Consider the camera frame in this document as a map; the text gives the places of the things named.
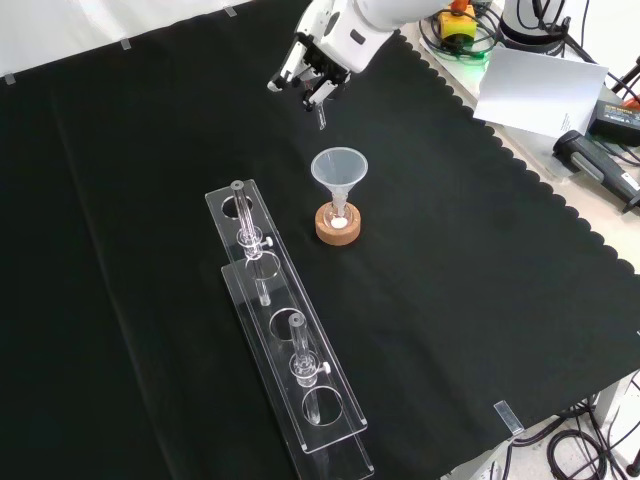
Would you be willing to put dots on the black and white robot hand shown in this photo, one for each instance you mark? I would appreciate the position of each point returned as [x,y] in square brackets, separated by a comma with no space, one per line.
[350,42]

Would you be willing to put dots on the translucent plastic funnel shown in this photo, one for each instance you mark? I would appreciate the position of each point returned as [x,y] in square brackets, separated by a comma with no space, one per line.
[340,175]

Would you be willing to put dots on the small glass round-bottom flask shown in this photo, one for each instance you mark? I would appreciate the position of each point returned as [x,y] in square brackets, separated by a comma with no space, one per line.
[330,216]

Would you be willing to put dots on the clear acrylic funnel stand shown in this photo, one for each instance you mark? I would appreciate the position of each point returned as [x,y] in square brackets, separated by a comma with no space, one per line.
[287,295]

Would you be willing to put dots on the yellow stop button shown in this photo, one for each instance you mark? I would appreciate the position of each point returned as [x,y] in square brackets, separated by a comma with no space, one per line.
[457,27]

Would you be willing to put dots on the clear tape strip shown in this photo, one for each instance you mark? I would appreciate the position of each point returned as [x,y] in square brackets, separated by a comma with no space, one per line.
[10,79]
[127,44]
[229,10]

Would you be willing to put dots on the pale board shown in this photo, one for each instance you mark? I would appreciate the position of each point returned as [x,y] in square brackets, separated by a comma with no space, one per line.
[540,90]

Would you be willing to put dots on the black handheld device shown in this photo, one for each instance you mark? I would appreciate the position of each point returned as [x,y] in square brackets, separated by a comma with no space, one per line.
[585,155]

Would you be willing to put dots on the black bench cloth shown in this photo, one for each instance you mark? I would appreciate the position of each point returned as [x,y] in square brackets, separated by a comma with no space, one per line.
[450,300]

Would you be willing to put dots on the black power adapter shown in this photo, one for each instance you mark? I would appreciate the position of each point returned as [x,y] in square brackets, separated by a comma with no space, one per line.
[617,120]

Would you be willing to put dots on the black tripod leg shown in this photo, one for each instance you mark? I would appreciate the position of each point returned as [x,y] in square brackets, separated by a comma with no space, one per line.
[627,77]

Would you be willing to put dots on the clear plastic clip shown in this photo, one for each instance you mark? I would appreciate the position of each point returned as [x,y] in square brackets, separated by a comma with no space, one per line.
[509,416]

